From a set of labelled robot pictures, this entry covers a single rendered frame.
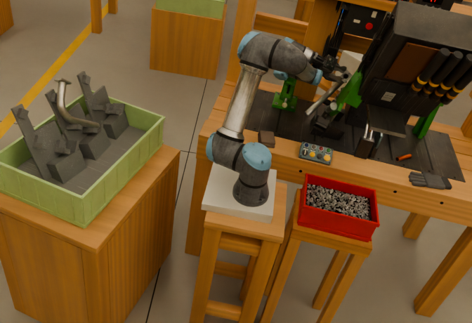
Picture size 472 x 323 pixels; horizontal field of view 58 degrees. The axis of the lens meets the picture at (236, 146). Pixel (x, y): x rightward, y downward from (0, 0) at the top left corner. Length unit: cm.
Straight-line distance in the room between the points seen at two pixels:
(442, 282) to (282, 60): 158
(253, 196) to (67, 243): 73
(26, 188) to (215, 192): 73
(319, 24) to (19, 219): 167
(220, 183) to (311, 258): 118
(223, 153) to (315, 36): 98
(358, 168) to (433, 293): 94
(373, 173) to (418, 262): 117
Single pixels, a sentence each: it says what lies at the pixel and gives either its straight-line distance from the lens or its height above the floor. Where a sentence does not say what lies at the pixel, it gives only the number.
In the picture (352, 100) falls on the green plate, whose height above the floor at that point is 114.
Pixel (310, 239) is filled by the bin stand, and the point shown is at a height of 77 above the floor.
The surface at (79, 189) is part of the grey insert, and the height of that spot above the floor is 85.
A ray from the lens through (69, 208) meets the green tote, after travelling 173.
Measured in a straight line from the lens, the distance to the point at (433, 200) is 221.
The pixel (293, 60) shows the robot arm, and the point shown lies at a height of 144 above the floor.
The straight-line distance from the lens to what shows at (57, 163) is 184.
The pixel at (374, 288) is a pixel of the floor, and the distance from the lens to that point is 286.
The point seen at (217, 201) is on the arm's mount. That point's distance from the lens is 174.
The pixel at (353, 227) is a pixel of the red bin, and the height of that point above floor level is 87.
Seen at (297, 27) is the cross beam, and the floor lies 125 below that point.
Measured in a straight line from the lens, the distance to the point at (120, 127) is 209.
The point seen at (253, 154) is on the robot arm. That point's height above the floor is 112.
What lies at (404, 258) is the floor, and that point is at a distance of 312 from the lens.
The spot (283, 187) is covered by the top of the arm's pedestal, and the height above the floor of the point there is 85.
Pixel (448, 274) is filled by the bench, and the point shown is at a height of 39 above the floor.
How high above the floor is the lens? 212
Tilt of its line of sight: 37 degrees down
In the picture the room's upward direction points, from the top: 11 degrees clockwise
